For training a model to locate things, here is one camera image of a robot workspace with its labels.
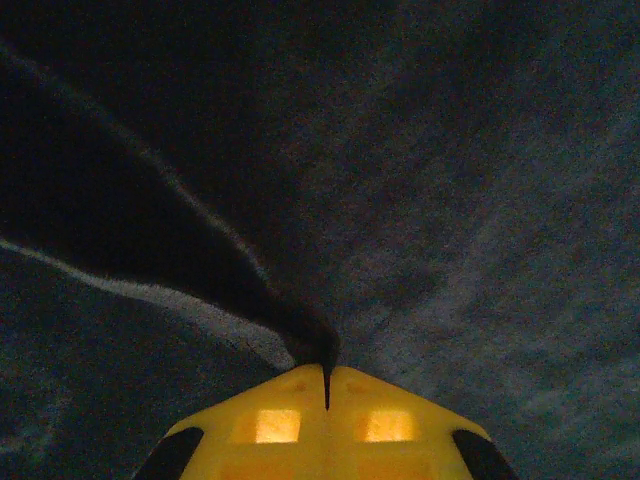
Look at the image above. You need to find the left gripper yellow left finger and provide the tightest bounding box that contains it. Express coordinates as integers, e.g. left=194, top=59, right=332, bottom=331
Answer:
left=130, top=363, right=330, bottom=480

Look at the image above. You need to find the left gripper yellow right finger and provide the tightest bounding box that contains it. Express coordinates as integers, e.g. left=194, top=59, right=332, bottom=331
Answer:
left=324, top=364, right=522, bottom=480

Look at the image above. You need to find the black t-shirt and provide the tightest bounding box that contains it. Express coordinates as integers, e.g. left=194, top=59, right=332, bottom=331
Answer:
left=0, top=0, right=640, bottom=480

